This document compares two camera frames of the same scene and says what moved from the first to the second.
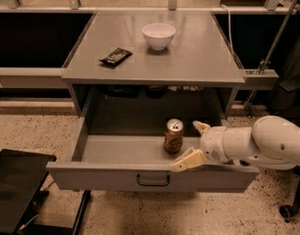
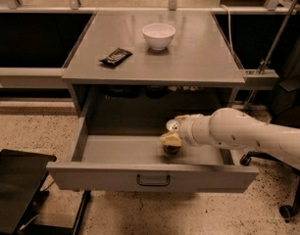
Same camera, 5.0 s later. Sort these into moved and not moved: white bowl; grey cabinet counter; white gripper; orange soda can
Moved: white gripper
Not moved: white bowl; orange soda can; grey cabinet counter
